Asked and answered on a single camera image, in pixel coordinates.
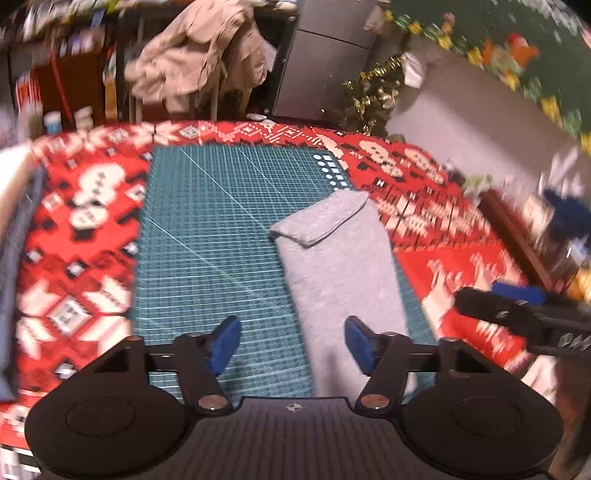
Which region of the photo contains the beige jacket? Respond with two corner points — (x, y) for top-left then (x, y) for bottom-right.
(124, 0), (278, 112)

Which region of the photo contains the white hanging cloth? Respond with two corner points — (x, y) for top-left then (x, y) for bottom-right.
(402, 51), (428, 86)

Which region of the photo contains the grey polo shirt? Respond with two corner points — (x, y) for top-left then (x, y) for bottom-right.
(269, 190), (419, 398)

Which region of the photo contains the decorated Christmas tree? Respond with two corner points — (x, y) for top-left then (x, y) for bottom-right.
(342, 55), (407, 134)

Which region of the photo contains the dark grey folded knit garment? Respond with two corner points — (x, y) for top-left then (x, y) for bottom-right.
(9, 168), (47, 259)

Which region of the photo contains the cluttered dark desk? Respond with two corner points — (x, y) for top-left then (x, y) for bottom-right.
(0, 0), (134, 134)

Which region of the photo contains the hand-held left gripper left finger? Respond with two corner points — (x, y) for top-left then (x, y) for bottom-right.
(85, 316), (242, 415)

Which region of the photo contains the grey refrigerator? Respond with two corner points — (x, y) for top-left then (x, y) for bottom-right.
(272, 0), (393, 121)

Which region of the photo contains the red-handled broom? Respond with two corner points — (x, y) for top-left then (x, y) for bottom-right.
(48, 44), (75, 127)

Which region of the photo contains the green cutting mat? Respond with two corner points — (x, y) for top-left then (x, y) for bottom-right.
(127, 145), (437, 400)

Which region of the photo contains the wooden bed frame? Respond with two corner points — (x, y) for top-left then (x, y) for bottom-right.
(480, 189), (555, 291)

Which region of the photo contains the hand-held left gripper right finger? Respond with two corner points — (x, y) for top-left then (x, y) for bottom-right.
(345, 316), (492, 415)

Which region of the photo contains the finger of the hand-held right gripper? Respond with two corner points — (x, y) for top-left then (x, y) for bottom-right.
(455, 287), (550, 337)
(492, 281), (546, 305)

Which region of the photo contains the green printed cloth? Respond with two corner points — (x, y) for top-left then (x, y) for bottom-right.
(388, 0), (591, 153)

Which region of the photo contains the red patterned blanket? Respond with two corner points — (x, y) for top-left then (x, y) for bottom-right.
(0, 120), (550, 462)

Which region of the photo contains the wooden drawer cabinet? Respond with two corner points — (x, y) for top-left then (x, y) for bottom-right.
(37, 51), (109, 125)

